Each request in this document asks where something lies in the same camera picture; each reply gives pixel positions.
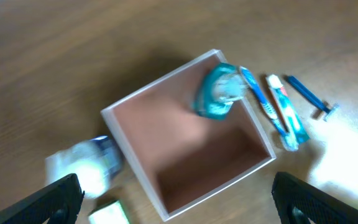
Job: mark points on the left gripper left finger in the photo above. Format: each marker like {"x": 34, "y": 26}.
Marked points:
{"x": 59, "y": 202}

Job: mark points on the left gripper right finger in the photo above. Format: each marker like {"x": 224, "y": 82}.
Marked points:
{"x": 299, "y": 202}

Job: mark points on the blue white toothbrush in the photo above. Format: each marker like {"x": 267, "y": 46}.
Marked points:
{"x": 288, "y": 139}

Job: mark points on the clear blue spray bottle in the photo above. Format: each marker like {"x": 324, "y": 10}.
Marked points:
{"x": 95, "y": 162}

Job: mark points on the teal toothpaste tube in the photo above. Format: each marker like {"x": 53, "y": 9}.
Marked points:
{"x": 287, "y": 110}

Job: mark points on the teal mouthwash bottle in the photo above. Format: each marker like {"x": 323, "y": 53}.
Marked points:
{"x": 219, "y": 90}

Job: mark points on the white green soap box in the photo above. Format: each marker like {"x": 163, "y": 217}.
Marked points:
{"x": 110, "y": 213}

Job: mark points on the blue disposable razor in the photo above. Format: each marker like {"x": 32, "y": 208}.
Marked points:
{"x": 323, "y": 110}

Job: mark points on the white square cardboard box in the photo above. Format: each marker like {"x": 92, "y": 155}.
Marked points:
{"x": 182, "y": 159}

